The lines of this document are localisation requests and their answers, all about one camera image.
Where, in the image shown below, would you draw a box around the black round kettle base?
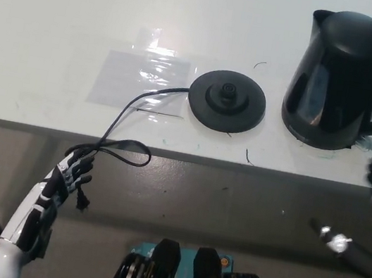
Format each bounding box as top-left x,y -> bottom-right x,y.
182,64 -> 273,139

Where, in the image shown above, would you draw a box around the transparent tape patch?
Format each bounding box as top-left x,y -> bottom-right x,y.
84,17 -> 202,120

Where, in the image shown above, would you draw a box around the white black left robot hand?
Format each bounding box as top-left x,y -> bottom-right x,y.
0,138 -> 98,265

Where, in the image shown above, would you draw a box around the black electric kettle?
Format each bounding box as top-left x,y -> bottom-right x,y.
275,4 -> 372,158

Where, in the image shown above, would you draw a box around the black robot legs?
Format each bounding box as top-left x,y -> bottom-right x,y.
107,229 -> 283,278

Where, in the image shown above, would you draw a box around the black power cable with plug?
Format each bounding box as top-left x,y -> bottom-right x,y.
55,69 -> 191,225

